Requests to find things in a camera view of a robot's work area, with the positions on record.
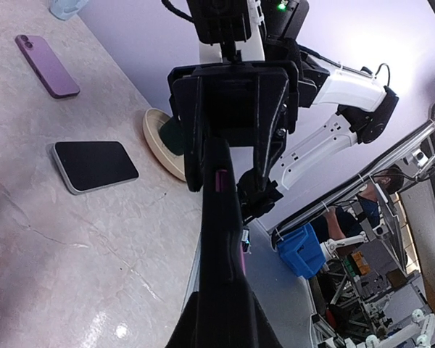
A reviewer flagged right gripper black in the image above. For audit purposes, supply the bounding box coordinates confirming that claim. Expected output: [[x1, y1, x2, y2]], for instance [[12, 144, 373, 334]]
[[167, 60, 299, 192]]

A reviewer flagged purple-edged phone screen up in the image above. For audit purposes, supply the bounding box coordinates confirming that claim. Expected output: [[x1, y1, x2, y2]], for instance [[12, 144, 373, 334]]
[[215, 169, 249, 277]]

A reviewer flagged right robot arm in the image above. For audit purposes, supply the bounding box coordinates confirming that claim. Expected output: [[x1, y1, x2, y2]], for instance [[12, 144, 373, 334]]
[[168, 1, 398, 192]]

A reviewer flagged white-edged phone screen up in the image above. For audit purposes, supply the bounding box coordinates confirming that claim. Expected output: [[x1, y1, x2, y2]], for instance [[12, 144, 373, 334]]
[[51, 141, 139, 195]]

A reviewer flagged purple phone back up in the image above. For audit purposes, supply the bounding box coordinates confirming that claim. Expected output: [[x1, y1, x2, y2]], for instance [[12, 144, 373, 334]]
[[14, 34, 80, 99]]

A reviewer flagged dark green mug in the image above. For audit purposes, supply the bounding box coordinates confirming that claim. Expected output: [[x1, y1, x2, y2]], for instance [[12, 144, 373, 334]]
[[159, 117, 184, 156]]

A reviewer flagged beige plate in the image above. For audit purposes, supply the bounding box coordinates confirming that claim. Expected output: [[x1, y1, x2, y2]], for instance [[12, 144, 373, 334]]
[[142, 108, 186, 182]]

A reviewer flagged blue storage bin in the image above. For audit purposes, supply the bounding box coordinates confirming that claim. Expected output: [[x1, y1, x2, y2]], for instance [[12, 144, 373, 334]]
[[277, 223, 326, 279]]

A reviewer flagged person in background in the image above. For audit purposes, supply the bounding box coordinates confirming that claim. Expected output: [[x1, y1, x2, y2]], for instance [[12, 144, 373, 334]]
[[320, 166, 405, 251]]

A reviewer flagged light blue mug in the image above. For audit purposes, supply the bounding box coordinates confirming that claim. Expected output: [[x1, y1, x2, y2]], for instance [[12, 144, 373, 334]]
[[49, 0, 87, 21]]

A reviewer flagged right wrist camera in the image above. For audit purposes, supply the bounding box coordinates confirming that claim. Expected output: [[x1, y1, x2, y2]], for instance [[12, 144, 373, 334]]
[[187, 1, 265, 64]]

